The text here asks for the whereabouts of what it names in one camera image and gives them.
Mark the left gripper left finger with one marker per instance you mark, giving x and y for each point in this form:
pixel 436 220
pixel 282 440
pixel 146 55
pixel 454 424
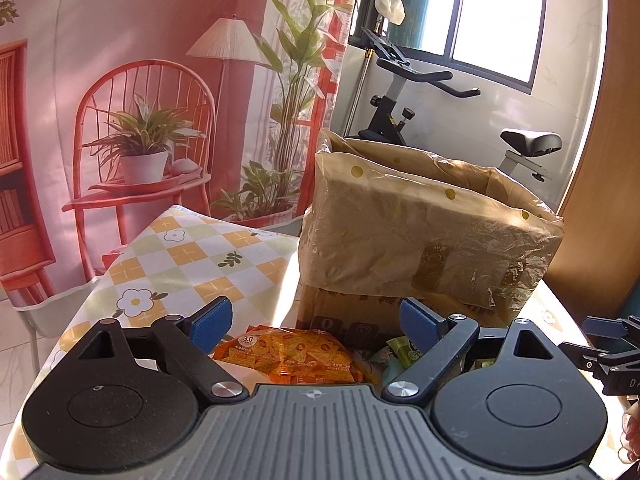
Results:
pixel 185 344

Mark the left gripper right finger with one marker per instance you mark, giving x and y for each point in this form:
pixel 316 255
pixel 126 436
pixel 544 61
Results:
pixel 443 344

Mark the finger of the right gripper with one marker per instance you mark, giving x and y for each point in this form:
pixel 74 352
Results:
pixel 584 357
pixel 626 329

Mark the small green snack packet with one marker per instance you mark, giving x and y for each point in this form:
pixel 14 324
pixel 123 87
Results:
pixel 404 350

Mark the orange snack bag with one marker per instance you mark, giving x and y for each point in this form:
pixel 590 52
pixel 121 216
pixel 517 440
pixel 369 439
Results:
pixel 288 356

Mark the person right hand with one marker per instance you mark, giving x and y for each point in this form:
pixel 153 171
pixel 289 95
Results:
pixel 629 450

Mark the wooden headboard panel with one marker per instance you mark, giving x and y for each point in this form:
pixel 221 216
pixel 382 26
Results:
pixel 597 265

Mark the cardboard box with plastic liner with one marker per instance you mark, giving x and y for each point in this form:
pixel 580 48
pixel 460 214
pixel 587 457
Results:
pixel 389 222

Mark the black exercise bike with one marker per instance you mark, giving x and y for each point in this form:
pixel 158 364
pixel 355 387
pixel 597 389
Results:
pixel 471 123

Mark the printed room backdrop cloth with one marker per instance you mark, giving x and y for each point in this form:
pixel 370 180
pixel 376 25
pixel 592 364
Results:
pixel 113 110

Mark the white cloth on pole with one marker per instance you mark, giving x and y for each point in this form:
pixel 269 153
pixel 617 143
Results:
pixel 392 10

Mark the window with black frame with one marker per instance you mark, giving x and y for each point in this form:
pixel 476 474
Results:
pixel 499 40

